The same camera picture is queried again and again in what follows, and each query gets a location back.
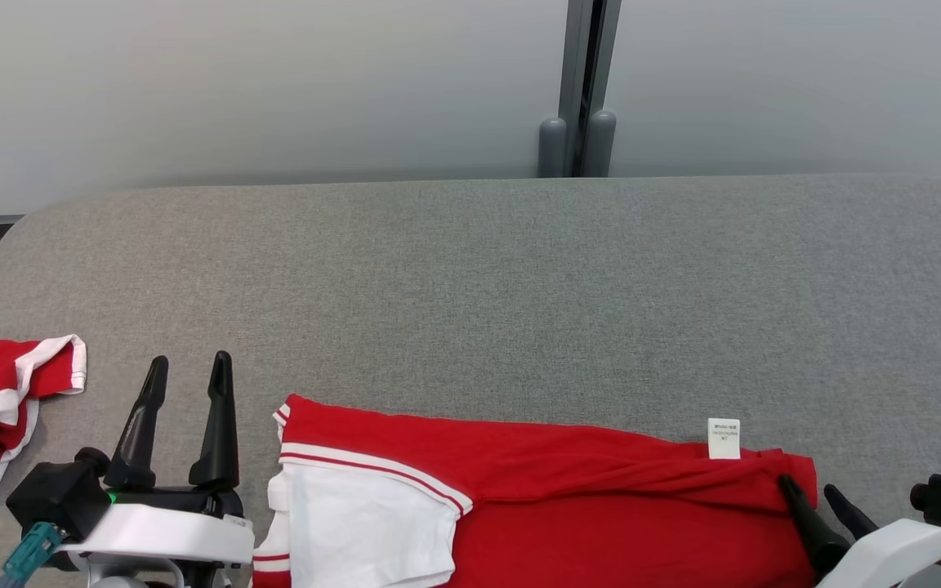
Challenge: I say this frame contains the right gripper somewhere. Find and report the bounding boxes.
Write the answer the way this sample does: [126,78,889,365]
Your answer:
[777,474,941,588]

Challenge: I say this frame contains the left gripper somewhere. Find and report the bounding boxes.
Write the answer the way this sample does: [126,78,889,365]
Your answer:
[56,351,256,566]

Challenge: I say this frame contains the red Bulls 23 jersey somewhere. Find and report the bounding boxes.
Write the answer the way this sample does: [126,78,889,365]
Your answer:
[252,394,818,588]

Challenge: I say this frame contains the teal camera cable plug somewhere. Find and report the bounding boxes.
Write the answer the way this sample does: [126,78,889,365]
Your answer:
[0,523,63,588]

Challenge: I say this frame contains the grey partition post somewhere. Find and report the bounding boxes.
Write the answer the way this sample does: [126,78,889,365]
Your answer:
[537,0,622,178]

